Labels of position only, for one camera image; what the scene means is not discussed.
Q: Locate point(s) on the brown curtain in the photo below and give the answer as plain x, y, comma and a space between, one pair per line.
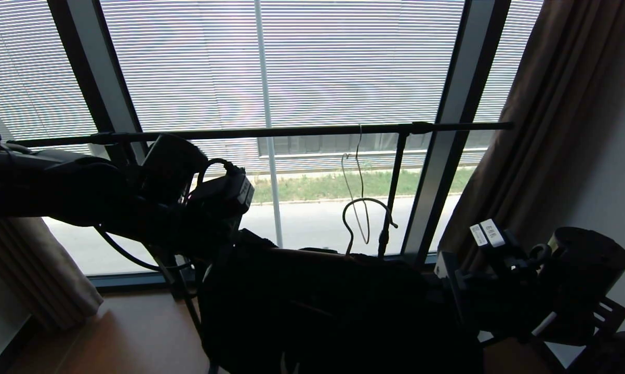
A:
37, 270
551, 104

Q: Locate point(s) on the black garment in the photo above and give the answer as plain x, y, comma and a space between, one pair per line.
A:
333, 311

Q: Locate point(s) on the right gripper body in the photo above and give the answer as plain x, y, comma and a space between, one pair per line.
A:
473, 304

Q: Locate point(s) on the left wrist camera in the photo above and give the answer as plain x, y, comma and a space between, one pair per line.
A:
224, 197

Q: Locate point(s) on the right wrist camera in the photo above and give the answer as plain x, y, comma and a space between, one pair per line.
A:
494, 239

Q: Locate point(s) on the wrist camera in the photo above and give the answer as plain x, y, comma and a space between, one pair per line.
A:
224, 197
494, 239

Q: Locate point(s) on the pink clothes hanger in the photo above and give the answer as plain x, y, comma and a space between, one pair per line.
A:
360, 156
345, 223

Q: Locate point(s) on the black clothes rack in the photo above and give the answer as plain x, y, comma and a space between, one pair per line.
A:
317, 130

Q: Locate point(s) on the window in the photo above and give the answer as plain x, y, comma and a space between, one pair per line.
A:
463, 78

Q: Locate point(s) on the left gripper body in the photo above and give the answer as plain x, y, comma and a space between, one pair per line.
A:
198, 234

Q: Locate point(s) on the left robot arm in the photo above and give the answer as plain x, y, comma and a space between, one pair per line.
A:
57, 187

